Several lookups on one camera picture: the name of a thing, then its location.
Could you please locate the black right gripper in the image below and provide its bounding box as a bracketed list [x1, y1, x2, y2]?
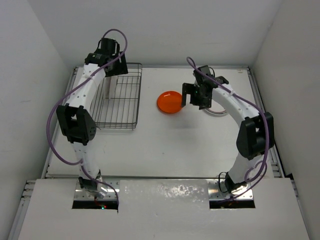
[182, 82, 212, 110]

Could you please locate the orange plate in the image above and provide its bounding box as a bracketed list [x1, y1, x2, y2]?
[156, 90, 182, 114]

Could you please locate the white plate teal rim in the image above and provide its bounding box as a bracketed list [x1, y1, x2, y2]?
[204, 108, 228, 117]

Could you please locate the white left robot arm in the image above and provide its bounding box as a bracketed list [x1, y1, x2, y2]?
[56, 38, 128, 199]

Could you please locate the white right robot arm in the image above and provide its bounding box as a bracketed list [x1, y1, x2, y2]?
[181, 65, 275, 194]

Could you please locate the white foam cover board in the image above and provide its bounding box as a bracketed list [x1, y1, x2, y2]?
[19, 178, 309, 240]

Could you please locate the wire dish rack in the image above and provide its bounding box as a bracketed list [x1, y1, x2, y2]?
[90, 62, 143, 130]

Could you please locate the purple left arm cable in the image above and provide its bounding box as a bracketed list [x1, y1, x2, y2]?
[47, 28, 129, 208]

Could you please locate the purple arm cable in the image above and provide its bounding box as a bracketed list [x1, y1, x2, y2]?
[186, 56, 271, 203]
[47, 28, 129, 208]

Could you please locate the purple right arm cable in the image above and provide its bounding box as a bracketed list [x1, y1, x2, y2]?
[186, 56, 271, 203]

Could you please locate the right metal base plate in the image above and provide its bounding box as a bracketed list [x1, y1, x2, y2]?
[207, 178, 254, 201]

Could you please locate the metal base plate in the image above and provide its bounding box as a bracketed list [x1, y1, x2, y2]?
[73, 180, 120, 201]
[207, 178, 254, 201]

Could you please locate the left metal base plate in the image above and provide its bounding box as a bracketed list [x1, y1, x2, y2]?
[73, 180, 120, 201]

